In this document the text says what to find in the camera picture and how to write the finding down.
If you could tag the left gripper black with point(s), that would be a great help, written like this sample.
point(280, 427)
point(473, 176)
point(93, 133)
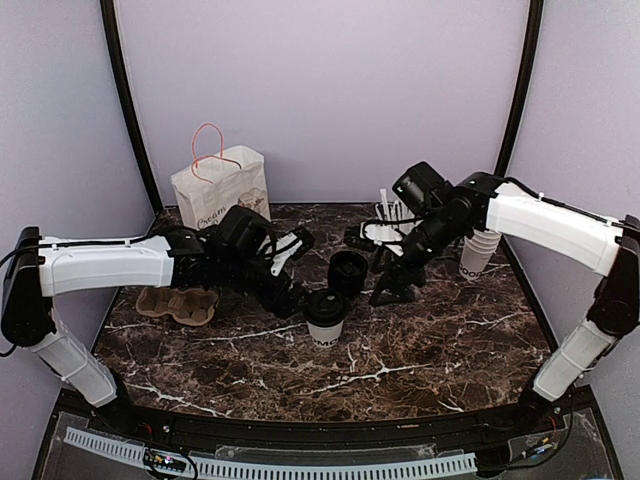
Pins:
point(285, 306)

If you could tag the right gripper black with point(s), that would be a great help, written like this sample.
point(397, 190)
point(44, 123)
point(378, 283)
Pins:
point(393, 266)

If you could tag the single black cup lid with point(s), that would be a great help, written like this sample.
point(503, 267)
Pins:
point(325, 308)

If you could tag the single white paper cup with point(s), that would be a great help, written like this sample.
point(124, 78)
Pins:
point(325, 334)

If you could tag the brown pulp cup carrier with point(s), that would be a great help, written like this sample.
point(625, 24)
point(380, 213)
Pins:
point(192, 307)

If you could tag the white paper takeout bag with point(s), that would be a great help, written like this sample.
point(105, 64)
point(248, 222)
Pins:
point(212, 184)

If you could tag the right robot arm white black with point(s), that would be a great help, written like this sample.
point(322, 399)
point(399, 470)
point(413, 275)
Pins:
point(485, 203)

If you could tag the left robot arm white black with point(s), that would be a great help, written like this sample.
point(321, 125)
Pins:
point(243, 252)

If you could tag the stack of black lids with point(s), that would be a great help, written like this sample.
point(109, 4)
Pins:
point(347, 273)

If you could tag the white cup holding straws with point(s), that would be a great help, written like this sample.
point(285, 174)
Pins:
point(403, 229)

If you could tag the bundle of wrapped white straws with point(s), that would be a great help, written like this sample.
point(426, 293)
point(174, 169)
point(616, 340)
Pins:
point(392, 210)

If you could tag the stack of white paper cups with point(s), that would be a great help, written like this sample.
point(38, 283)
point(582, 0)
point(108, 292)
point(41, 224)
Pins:
point(477, 251)

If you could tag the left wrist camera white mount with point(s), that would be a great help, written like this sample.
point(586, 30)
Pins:
point(291, 246)

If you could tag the grey slotted cable duct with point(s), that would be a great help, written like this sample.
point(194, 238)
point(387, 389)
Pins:
point(266, 464)

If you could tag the black front table rail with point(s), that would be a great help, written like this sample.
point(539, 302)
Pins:
point(202, 414)

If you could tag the right black frame post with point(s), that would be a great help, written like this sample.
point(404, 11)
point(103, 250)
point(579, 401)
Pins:
point(526, 66)

